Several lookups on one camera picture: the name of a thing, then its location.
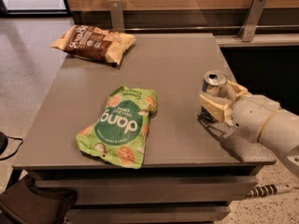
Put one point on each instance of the metal wall bracket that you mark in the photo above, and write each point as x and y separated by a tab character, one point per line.
116	14
248	29

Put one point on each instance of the left metal wall bracket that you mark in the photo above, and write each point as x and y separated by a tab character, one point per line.
116	14

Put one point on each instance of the grey side shelf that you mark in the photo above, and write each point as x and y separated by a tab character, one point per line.
276	40

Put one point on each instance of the dark brown chair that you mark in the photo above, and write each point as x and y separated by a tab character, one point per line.
23	203

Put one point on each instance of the blue silver redbull can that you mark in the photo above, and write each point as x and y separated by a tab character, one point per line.
213	84

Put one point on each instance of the right metal wall bracket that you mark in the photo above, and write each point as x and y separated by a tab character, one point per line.
248	29

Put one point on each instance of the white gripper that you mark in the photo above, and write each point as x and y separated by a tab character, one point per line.
253	113

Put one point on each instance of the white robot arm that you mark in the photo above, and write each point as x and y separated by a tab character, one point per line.
280	134

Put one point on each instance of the green rice chip bag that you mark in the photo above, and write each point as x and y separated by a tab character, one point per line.
119	135

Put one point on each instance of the grey drawer cabinet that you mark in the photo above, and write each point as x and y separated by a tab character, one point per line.
186	177

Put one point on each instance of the brown cream snack bag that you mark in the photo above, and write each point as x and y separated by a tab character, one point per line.
93	43

